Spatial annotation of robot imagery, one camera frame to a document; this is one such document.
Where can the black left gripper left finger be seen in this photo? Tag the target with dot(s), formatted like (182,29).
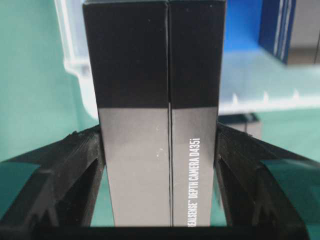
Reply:
(56,184)

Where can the black camera box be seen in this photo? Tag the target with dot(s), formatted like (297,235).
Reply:
(156,68)
(290,31)
(245,122)

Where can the clear plastic storage case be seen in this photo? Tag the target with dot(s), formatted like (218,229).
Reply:
(75,62)

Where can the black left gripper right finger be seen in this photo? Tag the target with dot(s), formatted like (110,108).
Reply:
(264,185)

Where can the blue cloth inside case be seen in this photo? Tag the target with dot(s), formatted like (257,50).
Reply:
(242,28)

